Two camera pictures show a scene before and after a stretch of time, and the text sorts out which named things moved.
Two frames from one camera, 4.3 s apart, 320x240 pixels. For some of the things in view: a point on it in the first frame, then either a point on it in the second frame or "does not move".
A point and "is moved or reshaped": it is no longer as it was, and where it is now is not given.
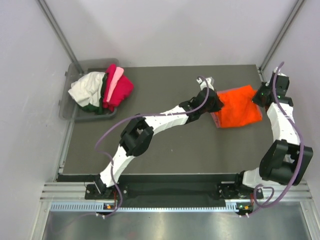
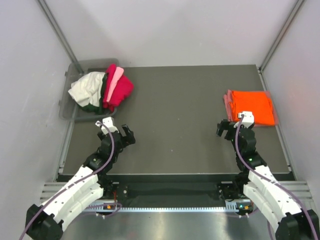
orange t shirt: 239,109 is moved or reshaped
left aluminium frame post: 54,24 does not move
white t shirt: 87,89 does not move
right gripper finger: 259,98 -> 223,125
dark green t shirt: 92,108 does not move
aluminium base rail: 298,191 does not move
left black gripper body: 207,108 -> 121,146
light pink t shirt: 118,71 does not move
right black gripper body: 263,88 -> 230,134
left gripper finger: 218,104 -> 131,139
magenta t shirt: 123,88 does not move
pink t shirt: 216,117 -> 227,97
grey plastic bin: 69,109 does not move
